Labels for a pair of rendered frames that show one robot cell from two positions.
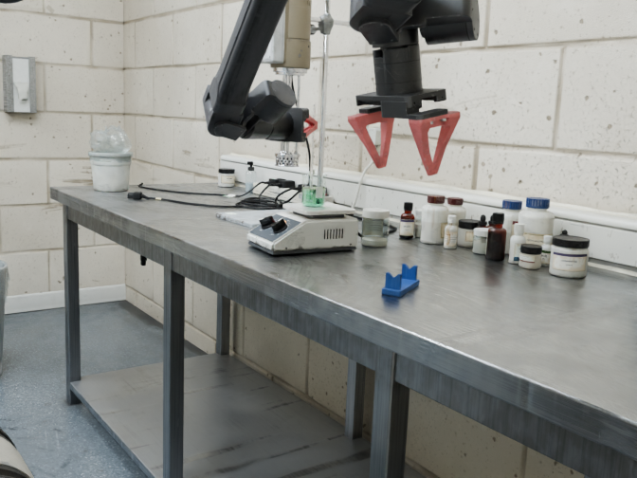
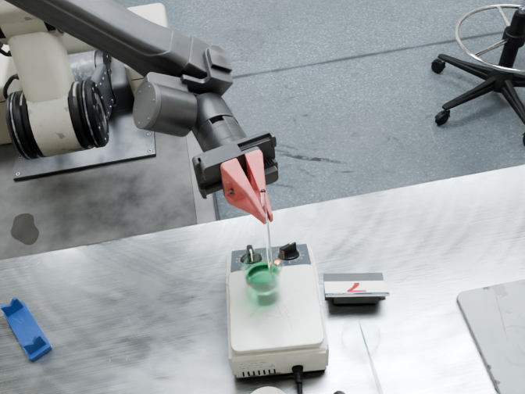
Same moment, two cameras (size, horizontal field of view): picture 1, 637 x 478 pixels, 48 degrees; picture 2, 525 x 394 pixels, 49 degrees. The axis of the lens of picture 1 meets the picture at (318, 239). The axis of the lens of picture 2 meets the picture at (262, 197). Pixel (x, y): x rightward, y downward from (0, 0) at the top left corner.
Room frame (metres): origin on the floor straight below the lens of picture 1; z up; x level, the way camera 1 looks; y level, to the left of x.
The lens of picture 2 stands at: (1.71, -0.32, 1.51)
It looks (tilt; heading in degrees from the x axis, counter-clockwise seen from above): 50 degrees down; 120
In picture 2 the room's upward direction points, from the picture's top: 6 degrees counter-clockwise
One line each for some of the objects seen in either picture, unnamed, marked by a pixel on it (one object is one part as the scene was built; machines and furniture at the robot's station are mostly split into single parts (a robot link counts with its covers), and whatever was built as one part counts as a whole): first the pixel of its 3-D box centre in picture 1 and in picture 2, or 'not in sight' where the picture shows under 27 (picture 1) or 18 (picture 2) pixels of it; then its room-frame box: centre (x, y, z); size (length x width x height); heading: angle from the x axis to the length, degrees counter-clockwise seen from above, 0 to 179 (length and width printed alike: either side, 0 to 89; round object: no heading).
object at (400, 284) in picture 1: (401, 279); (23, 326); (1.17, -0.14, 0.77); 0.10 x 0.03 x 0.04; 155
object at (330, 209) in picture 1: (318, 208); (274, 306); (1.52, 0.00, 0.83); 0.12 x 0.12 x 0.01; 29
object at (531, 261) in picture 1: (530, 256); not in sight; (1.40, -0.42, 0.77); 0.04 x 0.04 x 0.04
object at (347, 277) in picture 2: not in sight; (355, 284); (1.59, 0.11, 0.77); 0.09 x 0.06 x 0.04; 24
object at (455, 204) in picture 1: (453, 218); not in sight; (1.68, -0.32, 0.80); 0.06 x 0.06 x 0.10
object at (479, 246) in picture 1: (483, 241); not in sight; (1.53, -0.36, 0.78); 0.05 x 0.05 x 0.05
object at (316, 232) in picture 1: (307, 229); (274, 306); (1.50, 0.02, 0.79); 0.22 x 0.13 x 0.08; 119
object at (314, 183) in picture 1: (312, 190); (265, 277); (1.50, 0.02, 0.87); 0.06 x 0.05 x 0.08; 58
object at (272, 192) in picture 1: (290, 193); not in sight; (2.29, 0.10, 0.77); 0.40 x 0.06 x 0.04; 35
